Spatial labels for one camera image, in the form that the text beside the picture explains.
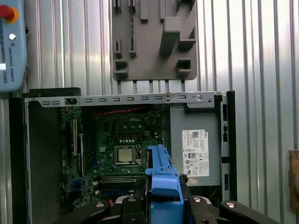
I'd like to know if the pale blue teach pendant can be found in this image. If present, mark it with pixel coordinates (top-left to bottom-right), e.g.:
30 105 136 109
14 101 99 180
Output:
0 0 28 94

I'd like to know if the black CPU socket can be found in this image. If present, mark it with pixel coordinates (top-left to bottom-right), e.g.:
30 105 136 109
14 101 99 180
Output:
111 144 143 173

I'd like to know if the green motherboard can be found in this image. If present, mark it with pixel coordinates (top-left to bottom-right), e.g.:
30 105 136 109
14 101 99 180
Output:
60 106 169 210

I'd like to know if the red black twisted wire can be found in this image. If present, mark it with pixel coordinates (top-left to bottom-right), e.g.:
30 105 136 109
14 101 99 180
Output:
90 106 145 117

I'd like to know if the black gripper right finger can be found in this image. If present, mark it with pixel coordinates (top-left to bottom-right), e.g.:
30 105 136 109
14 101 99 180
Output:
179 174 281 224

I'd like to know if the hard disk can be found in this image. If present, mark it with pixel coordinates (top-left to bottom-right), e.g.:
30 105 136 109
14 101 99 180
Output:
140 144 189 224

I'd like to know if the grey power supply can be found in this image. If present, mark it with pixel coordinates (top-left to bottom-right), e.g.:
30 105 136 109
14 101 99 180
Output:
169 105 221 186

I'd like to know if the silver CPU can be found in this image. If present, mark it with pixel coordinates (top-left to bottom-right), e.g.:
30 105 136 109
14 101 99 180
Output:
116 147 134 163

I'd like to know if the grey parts rack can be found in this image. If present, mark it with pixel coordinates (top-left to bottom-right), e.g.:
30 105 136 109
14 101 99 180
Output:
112 0 199 81

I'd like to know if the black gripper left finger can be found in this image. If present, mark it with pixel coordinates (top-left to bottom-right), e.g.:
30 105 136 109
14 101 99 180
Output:
56 179 151 224

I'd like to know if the black RAM slot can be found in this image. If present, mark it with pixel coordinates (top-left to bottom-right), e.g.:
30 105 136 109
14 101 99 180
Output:
99 175 146 186

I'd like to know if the brown base plate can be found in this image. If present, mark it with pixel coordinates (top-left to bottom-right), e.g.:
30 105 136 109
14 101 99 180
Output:
288 149 299 214

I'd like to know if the black PC case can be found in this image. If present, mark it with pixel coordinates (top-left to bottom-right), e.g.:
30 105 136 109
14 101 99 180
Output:
8 87 238 224

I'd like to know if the black case fan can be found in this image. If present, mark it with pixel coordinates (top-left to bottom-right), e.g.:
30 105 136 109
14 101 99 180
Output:
90 106 162 118

